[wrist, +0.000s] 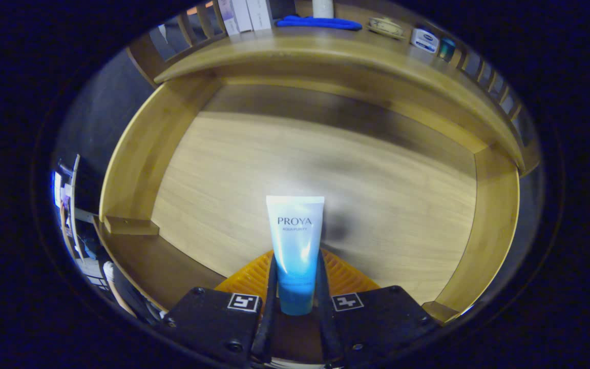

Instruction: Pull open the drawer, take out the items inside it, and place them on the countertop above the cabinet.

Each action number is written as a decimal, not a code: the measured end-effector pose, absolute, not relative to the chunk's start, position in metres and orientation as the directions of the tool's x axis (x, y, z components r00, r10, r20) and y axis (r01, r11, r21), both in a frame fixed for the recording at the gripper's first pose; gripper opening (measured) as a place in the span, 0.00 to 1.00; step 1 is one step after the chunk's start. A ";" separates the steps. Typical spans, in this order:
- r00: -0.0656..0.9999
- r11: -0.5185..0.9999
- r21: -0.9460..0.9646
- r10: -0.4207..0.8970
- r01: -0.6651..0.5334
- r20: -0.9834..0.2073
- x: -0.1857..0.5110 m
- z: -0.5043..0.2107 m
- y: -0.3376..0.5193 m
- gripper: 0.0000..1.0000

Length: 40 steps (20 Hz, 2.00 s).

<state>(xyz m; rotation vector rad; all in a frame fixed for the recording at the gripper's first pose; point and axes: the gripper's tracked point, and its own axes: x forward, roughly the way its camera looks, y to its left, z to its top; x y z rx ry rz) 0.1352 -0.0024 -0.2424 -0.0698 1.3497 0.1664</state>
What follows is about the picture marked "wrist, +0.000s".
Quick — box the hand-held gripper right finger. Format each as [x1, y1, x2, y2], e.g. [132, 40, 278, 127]
[317, 249, 441, 367]

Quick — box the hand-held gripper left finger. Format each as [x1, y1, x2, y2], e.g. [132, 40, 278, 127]
[161, 250, 279, 367]

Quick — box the white and blue cosmetic tube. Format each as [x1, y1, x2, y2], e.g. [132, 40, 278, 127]
[266, 195, 325, 316]

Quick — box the wooden drawer with black knob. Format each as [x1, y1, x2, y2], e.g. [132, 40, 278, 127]
[99, 72, 522, 326]

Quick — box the wooden countertop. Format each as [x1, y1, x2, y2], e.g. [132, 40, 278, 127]
[154, 20, 527, 171]

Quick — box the teal slim bottle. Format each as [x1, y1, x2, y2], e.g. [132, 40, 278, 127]
[438, 37, 457, 62]

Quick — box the white bottle with blue cap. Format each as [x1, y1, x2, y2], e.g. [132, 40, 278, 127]
[410, 28, 439, 54]

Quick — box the beige lidded ceramic cup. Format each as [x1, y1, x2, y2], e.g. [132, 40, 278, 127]
[367, 17, 407, 40]

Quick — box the blue folded cloth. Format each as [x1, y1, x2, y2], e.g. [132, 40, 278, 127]
[275, 15, 363, 31]

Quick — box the thin pink spine book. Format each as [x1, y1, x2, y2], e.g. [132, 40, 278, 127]
[218, 0, 240, 36]

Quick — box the thin white book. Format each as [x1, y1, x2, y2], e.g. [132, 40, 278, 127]
[231, 0, 254, 33]

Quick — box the white pump bottle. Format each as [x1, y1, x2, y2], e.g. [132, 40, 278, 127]
[312, 0, 335, 19]

